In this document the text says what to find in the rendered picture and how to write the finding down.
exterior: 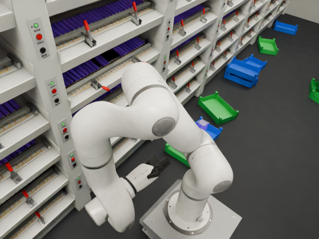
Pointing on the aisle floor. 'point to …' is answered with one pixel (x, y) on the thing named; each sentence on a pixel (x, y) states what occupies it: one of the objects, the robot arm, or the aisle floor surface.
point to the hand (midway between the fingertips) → (160, 160)
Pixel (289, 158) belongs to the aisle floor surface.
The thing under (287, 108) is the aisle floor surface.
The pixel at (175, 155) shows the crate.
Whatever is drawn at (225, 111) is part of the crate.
